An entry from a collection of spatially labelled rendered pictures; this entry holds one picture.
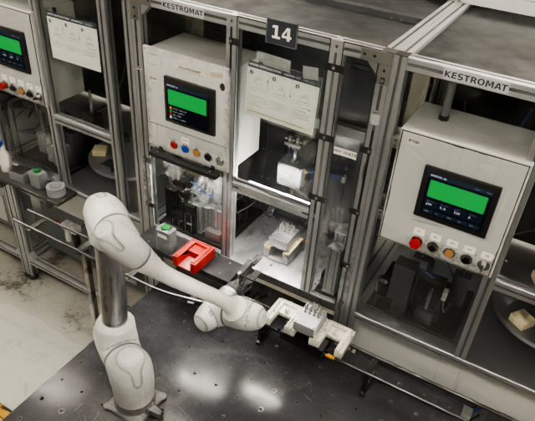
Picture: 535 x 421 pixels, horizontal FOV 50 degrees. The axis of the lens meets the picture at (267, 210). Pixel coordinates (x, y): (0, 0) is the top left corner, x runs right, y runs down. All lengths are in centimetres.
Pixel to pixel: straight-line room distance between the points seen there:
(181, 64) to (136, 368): 117
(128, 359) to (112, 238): 56
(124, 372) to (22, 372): 141
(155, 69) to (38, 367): 189
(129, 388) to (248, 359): 57
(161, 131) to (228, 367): 106
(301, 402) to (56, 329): 180
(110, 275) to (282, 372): 86
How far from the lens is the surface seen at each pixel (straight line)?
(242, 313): 212
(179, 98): 237
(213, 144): 238
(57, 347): 362
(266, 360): 255
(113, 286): 217
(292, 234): 265
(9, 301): 399
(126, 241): 185
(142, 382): 224
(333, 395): 248
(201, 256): 259
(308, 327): 236
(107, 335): 232
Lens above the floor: 263
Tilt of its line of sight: 35 degrees down
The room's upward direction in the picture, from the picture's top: 4 degrees clockwise
